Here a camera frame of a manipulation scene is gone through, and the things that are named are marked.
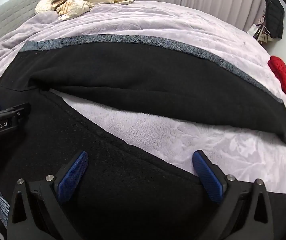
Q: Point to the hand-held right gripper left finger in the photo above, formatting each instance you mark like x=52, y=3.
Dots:
x=74, y=173

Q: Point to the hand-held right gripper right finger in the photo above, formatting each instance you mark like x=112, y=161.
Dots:
x=206, y=175

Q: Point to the black fleece-lined pants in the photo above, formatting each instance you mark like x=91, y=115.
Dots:
x=138, y=87

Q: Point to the grey padded headboard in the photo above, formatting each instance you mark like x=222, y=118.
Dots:
x=10, y=10

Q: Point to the white paper bag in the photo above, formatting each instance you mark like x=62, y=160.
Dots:
x=254, y=31

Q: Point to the clothes hanger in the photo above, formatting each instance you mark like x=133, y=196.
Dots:
x=264, y=28

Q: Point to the lavender plush blanket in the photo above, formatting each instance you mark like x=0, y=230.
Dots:
x=163, y=22

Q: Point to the black hanging jacket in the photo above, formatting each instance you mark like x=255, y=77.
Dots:
x=274, y=17

